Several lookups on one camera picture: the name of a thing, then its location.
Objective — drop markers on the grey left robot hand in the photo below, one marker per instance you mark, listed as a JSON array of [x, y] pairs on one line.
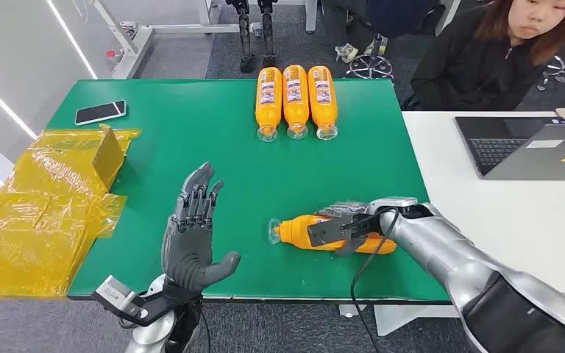
[[187, 253]]

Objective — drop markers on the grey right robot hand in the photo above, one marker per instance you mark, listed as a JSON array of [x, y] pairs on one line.
[[331, 231]]

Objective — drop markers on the yellow film wrapped box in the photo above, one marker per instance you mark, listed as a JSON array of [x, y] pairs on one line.
[[43, 219]]

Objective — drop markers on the chrome chair base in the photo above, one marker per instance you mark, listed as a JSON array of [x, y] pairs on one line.
[[554, 72]]

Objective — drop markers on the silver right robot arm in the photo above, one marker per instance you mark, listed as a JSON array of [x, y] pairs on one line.
[[458, 253]]

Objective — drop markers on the person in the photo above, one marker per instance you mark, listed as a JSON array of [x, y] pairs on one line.
[[472, 68]]

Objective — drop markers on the small red object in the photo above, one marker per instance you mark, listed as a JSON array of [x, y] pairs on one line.
[[112, 54]]

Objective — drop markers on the black smartphone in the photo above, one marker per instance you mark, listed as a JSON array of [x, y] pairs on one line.
[[100, 112]]

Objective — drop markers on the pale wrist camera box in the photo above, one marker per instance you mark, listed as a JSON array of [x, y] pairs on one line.
[[392, 202], [114, 294]]

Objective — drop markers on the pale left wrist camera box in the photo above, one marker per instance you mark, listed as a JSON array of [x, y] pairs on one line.
[[114, 294]]

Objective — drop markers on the white table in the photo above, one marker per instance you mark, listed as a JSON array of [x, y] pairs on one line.
[[506, 219]]

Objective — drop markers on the orange juice bottle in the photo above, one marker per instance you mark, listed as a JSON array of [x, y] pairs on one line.
[[268, 102], [322, 100], [296, 100], [294, 231]]

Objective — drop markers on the green table mat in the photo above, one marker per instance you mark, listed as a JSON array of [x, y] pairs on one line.
[[214, 146]]

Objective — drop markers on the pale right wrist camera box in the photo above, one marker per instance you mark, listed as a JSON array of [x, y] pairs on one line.
[[392, 202]]

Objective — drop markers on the white desk frame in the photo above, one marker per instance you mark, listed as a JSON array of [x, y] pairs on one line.
[[136, 48]]

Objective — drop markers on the dark grey laptop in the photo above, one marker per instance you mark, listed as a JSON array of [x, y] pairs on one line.
[[531, 156]]

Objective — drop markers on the black metal stand leg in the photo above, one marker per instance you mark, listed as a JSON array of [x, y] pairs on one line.
[[268, 39], [246, 44]]

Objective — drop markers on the black office chair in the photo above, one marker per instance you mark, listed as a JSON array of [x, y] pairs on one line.
[[372, 66]]

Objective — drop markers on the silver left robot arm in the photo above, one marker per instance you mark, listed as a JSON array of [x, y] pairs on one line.
[[151, 336]]

